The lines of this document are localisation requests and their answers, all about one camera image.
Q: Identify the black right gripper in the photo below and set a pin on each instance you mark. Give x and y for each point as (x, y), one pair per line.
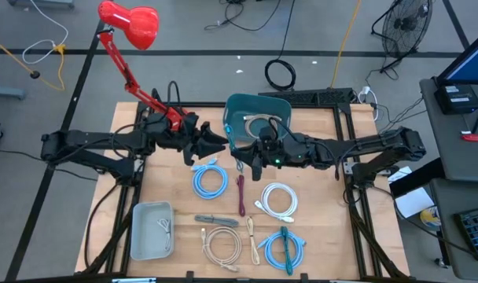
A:
(276, 155)

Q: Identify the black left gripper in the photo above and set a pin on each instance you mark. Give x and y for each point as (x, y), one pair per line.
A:
(193, 137)

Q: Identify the teal plastic bin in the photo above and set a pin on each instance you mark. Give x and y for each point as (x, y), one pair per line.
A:
(239, 104)

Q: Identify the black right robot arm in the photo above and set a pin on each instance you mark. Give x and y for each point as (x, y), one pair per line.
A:
(372, 143)

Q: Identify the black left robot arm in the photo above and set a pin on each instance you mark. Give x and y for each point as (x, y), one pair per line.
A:
(85, 141)

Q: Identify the black power strip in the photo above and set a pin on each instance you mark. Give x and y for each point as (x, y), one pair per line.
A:
(313, 96)

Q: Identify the grey plastic tray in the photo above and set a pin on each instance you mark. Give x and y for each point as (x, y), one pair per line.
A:
(144, 232)

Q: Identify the red desk lamp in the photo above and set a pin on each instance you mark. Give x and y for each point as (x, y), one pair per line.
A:
(133, 21)

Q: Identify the white paper sheet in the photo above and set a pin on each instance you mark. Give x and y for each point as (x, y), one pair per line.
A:
(414, 202)
(400, 173)

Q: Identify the yellow blue round item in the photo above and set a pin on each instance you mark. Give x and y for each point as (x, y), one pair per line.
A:
(431, 217)

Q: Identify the black floor fan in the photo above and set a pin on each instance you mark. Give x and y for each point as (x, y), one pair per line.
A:
(406, 25)

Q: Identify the grey desk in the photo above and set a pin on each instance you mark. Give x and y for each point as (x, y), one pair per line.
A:
(459, 157)

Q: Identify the grey metal bar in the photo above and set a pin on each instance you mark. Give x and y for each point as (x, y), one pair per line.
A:
(5, 92)

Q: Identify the black box device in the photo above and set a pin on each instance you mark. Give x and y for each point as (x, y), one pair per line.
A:
(457, 98)

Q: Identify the red desk object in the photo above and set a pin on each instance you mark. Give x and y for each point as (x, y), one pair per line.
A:
(473, 137)

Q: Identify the dark pen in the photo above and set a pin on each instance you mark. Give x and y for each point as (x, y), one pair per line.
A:
(477, 121)

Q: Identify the colourful backlit keyboard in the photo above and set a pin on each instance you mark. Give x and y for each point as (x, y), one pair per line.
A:
(476, 232)

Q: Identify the computer monitor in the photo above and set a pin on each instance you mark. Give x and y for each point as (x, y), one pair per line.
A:
(473, 63)

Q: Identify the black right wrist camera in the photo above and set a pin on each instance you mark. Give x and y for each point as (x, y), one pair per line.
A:
(267, 135)

